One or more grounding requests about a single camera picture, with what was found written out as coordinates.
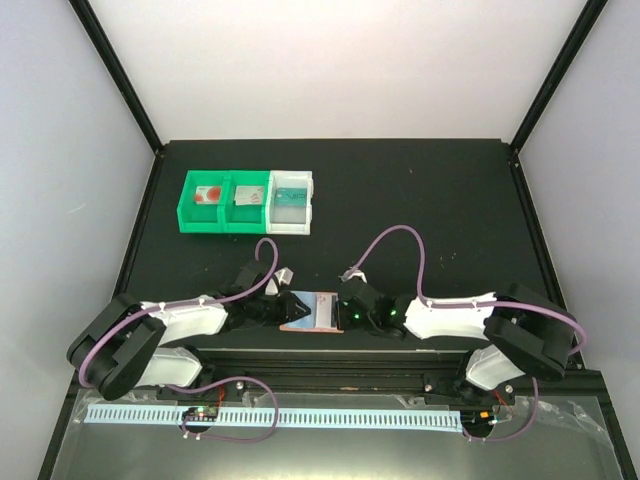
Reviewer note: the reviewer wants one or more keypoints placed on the teal VIP credit card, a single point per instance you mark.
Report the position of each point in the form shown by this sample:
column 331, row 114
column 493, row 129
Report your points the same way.
column 291, row 197

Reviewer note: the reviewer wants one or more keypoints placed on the green bin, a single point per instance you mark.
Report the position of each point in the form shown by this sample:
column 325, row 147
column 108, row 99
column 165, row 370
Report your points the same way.
column 201, row 206
column 245, row 219

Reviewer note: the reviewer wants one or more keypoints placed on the white translucent bin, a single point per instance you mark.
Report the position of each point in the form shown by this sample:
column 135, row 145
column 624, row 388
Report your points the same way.
column 289, row 220

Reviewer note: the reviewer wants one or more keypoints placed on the black aluminium front rail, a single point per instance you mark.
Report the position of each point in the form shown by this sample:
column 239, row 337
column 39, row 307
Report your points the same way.
column 333, row 371

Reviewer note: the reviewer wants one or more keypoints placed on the white slotted cable duct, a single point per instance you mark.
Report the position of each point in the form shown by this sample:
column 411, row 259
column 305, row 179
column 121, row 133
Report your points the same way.
column 306, row 418

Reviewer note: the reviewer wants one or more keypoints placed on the white blossom credit card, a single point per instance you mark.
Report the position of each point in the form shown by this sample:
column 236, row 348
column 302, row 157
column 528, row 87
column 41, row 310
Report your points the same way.
column 247, row 195

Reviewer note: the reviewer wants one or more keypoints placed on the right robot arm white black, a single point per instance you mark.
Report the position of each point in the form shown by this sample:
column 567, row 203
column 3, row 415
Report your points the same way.
column 525, row 335

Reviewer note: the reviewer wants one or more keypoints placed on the right small circuit board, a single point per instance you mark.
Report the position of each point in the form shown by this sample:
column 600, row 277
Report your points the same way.
column 490, row 417

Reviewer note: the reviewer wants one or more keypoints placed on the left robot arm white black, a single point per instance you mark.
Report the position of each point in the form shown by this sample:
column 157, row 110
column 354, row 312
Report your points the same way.
column 134, row 343

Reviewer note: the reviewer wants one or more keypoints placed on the left black frame post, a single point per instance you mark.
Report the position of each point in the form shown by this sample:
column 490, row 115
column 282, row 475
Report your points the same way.
column 104, row 48

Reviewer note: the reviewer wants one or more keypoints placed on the green bin left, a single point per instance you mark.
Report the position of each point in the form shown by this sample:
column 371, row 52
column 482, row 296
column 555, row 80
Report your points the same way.
column 201, row 206

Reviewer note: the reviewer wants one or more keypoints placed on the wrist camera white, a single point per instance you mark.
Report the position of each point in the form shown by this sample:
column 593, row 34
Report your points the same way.
column 353, row 273
column 278, row 281

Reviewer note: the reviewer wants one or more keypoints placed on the small circuit board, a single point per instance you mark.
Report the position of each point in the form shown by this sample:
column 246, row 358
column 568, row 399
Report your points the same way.
column 490, row 417
column 200, row 414

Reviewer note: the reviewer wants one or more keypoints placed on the left small circuit board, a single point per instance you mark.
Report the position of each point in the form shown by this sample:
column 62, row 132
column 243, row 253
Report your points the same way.
column 200, row 414

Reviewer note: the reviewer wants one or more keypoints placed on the black frame post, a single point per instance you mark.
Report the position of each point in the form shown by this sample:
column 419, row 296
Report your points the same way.
column 572, row 45
column 104, row 48

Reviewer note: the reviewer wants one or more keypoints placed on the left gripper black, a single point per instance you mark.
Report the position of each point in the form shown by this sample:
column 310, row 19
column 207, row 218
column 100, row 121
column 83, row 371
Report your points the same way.
column 288, row 309

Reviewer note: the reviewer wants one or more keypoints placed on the red circles card in bin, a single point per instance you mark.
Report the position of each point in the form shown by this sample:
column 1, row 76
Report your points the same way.
column 207, row 195

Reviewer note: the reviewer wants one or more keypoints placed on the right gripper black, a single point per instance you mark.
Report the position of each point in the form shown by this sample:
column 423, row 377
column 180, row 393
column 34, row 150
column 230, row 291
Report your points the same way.
column 344, row 322

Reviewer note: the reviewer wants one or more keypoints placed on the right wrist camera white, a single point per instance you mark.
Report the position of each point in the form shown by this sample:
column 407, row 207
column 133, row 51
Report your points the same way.
column 353, row 273

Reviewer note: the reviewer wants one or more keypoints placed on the brown leather card holder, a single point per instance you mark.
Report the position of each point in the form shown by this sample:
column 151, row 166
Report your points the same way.
column 323, row 316

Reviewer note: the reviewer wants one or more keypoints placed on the green bin middle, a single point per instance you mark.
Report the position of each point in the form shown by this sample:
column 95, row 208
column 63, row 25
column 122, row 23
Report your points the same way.
column 245, row 219

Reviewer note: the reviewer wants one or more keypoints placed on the right black frame post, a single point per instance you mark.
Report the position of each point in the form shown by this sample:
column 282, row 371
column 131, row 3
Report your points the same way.
column 572, row 45

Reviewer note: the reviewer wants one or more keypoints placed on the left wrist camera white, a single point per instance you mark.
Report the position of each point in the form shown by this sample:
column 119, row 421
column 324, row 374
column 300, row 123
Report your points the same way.
column 278, row 281

